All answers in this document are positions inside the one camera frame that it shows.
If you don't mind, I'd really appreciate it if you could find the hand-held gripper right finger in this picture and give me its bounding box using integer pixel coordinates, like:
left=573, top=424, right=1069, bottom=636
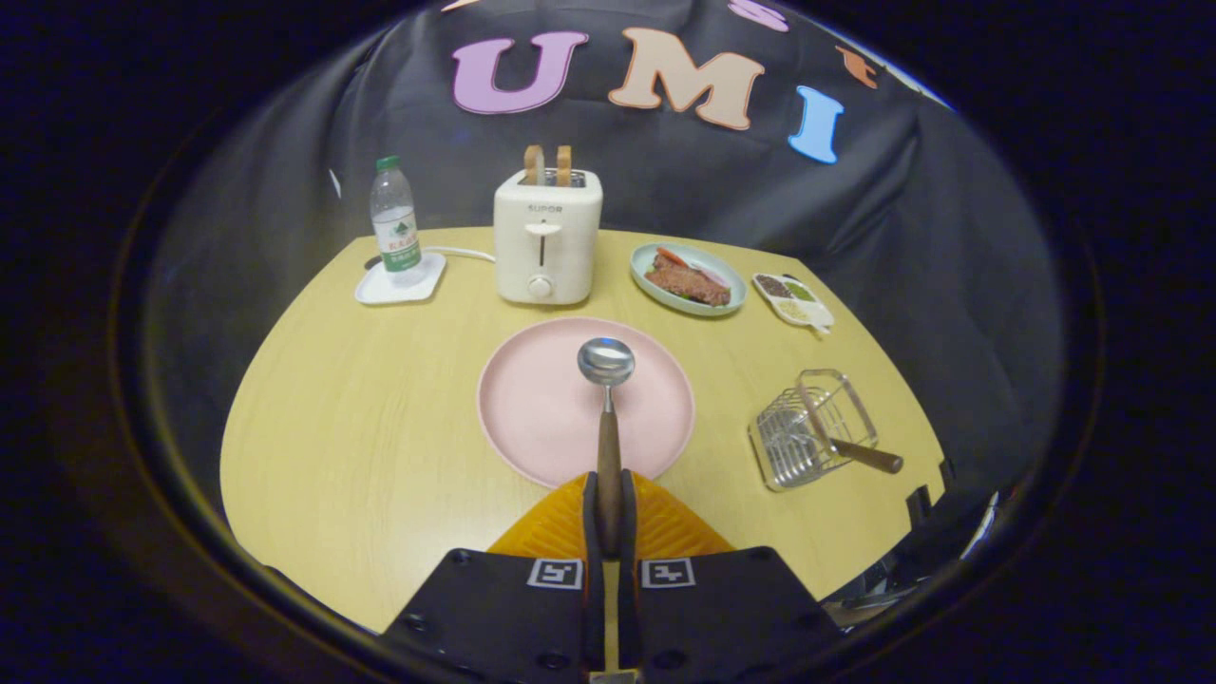
left=619, top=470, right=846, bottom=677

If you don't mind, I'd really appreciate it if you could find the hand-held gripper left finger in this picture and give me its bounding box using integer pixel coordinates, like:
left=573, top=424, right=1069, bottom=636
left=380, top=472, right=605, bottom=677

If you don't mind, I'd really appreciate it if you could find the wooden-handled metal spoon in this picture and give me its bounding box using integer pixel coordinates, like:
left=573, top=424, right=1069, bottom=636
left=577, top=337, right=637, bottom=559

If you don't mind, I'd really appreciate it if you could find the wooden-handled metal fork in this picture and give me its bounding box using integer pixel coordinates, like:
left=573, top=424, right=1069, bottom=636
left=796, top=380, right=904, bottom=475

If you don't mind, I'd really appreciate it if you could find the pink round plate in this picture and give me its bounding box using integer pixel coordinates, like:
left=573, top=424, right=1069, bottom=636
left=477, top=316, right=696, bottom=489

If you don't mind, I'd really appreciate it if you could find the sliced meat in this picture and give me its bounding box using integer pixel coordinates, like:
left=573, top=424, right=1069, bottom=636
left=644, top=249, right=732, bottom=307

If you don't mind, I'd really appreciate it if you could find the pale green plate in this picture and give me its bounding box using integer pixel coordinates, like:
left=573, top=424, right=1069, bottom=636
left=630, top=242, right=749, bottom=316

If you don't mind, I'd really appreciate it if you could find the white divided seasoning dish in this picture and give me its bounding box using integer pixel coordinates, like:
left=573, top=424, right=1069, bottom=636
left=752, top=273, right=836, bottom=333

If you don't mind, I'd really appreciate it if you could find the white toaster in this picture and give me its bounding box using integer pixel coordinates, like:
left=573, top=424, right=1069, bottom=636
left=493, top=168, right=604, bottom=306

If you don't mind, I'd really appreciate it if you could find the white square coaster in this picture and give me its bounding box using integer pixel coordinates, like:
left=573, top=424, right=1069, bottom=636
left=354, top=251, right=447, bottom=306

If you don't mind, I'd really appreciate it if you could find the clear plastic water bottle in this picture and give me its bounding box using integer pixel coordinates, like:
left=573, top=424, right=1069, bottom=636
left=370, top=156, right=426, bottom=286

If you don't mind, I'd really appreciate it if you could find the black backdrop cloth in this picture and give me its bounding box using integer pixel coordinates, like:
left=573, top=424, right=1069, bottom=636
left=142, top=0, right=1065, bottom=533

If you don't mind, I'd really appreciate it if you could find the metal wire basket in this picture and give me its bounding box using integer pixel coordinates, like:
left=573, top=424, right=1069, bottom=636
left=748, top=369, right=880, bottom=492

